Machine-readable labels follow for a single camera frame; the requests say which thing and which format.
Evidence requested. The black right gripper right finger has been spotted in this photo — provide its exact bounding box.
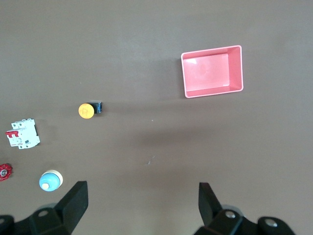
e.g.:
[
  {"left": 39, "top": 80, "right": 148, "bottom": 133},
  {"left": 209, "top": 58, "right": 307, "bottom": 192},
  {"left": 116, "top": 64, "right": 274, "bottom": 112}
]
[{"left": 194, "top": 182, "right": 298, "bottom": 235}]

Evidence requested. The blue call bell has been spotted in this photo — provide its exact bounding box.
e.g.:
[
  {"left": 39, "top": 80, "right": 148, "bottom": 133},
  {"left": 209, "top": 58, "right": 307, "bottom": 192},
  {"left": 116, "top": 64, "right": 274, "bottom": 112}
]
[{"left": 39, "top": 169, "right": 64, "bottom": 192}]

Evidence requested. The yellow push button switch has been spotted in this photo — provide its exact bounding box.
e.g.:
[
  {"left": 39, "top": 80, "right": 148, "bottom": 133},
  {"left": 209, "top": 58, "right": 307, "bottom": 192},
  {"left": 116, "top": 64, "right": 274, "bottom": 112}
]
[{"left": 78, "top": 100, "right": 103, "bottom": 120}]

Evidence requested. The pink plastic box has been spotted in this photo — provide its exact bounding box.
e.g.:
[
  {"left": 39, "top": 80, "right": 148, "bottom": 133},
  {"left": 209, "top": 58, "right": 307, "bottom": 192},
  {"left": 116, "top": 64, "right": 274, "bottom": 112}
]
[{"left": 180, "top": 45, "right": 245, "bottom": 99}]

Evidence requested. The white circuit breaker red switch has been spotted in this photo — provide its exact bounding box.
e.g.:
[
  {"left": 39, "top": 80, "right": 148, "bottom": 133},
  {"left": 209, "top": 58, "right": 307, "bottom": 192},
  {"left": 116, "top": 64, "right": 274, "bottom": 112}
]
[{"left": 5, "top": 118, "right": 41, "bottom": 150}]

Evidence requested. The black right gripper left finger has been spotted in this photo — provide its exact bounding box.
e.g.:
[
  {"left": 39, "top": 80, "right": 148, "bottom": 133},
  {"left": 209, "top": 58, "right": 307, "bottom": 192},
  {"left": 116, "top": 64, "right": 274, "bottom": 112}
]
[{"left": 0, "top": 181, "right": 89, "bottom": 235}]

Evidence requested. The brass valve red handle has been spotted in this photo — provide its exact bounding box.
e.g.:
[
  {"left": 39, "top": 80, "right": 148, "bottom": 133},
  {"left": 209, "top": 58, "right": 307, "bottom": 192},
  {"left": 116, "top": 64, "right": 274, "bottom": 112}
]
[{"left": 0, "top": 163, "right": 13, "bottom": 182}]

